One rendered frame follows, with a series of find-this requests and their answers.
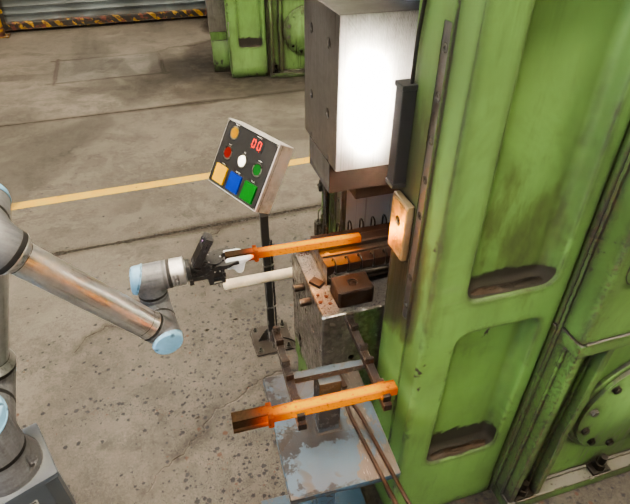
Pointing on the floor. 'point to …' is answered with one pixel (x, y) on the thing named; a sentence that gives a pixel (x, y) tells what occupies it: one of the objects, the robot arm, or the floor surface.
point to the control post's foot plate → (269, 341)
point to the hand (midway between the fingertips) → (248, 253)
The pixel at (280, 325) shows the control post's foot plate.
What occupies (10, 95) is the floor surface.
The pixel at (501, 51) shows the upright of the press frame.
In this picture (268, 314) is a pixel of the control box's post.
